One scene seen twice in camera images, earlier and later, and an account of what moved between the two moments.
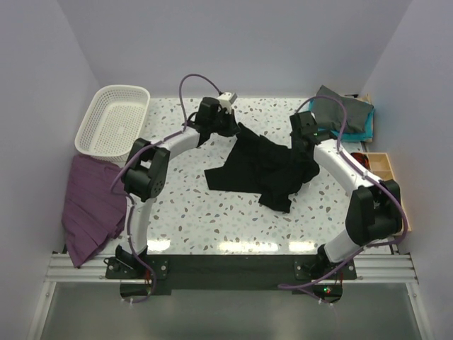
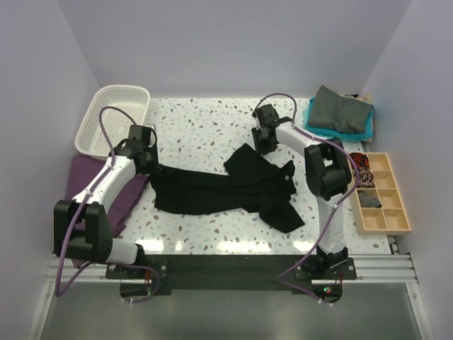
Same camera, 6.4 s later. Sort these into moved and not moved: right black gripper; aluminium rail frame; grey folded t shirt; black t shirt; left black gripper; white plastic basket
Moved: right black gripper; black t shirt; left black gripper
Not moved: white plastic basket; aluminium rail frame; grey folded t shirt
